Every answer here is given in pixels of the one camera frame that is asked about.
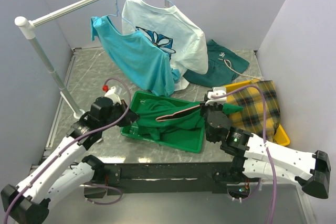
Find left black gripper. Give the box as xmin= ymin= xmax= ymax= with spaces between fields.
xmin=100 ymin=99 xmax=139 ymax=130

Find green t shirt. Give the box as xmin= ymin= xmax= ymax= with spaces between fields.
xmin=136 ymin=99 xmax=243 ymax=140

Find pink wire hanger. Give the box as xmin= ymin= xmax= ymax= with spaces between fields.
xmin=155 ymin=105 xmax=201 ymax=122

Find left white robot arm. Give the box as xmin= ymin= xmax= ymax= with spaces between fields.
xmin=1 ymin=97 xmax=139 ymax=223

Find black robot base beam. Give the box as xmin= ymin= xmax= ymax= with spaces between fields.
xmin=72 ymin=155 xmax=263 ymax=199

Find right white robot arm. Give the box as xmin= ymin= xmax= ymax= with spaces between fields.
xmin=200 ymin=102 xmax=331 ymax=199

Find turquoise t shirt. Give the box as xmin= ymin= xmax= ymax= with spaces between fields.
xmin=90 ymin=16 xmax=180 ymax=97

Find white flower print t shirt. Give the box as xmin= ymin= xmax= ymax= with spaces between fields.
xmin=122 ymin=0 xmax=208 ymax=91

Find green plastic tray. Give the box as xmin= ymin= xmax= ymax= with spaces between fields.
xmin=120 ymin=91 xmax=204 ymax=153

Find yellow plaid cloth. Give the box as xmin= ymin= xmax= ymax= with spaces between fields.
xmin=225 ymin=79 xmax=281 ymax=143

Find dark teal shorts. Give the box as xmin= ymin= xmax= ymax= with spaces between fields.
xmin=183 ymin=40 xmax=249 ymax=88

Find yellow plastic tray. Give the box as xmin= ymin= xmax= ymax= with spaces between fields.
xmin=223 ymin=78 xmax=291 ymax=147

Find metal clothes rack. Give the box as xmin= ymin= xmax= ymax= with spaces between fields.
xmin=14 ymin=0 xmax=171 ymax=120

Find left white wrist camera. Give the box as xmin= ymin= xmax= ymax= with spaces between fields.
xmin=102 ymin=84 xmax=122 ymax=104

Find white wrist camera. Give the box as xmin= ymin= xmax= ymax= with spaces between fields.
xmin=102 ymin=84 xmax=122 ymax=104
xmin=204 ymin=87 xmax=227 ymax=105

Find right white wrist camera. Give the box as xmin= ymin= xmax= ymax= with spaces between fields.
xmin=204 ymin=87 xmax=227 ymax=105

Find blue wire hanger left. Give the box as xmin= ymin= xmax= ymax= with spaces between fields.
xmin=109 ymin=0 xmax=137 ymax=30

